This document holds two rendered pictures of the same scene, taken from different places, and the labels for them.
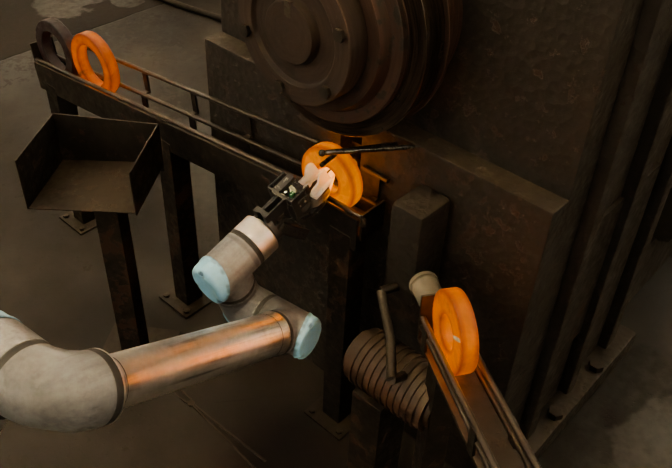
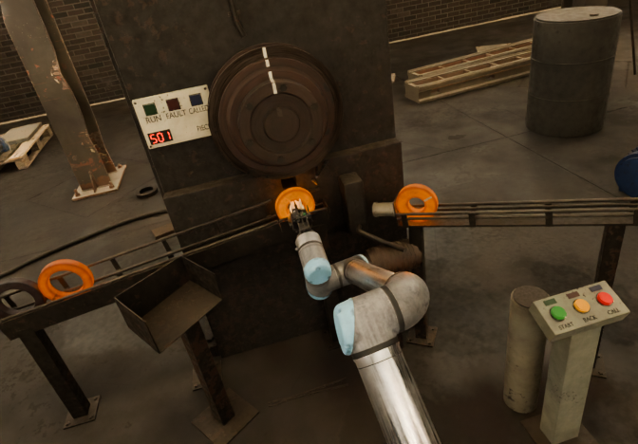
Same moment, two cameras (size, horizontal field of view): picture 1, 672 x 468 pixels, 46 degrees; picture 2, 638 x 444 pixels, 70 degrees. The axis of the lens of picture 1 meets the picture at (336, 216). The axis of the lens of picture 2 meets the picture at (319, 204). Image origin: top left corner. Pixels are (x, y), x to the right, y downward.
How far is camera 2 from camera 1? 1.18 m
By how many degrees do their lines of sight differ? 41
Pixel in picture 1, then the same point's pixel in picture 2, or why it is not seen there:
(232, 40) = (178, 191)
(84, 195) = (179, 321)
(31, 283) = not seen: outside the picture
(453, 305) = (417, 188)
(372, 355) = (382, 254)
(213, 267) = (319, 261)
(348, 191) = (310, 203)
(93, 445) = not seen: outside the picture
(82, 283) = (139, 432)
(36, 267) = not seen: outside the picture
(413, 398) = (412, 252)
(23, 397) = (416, 301)
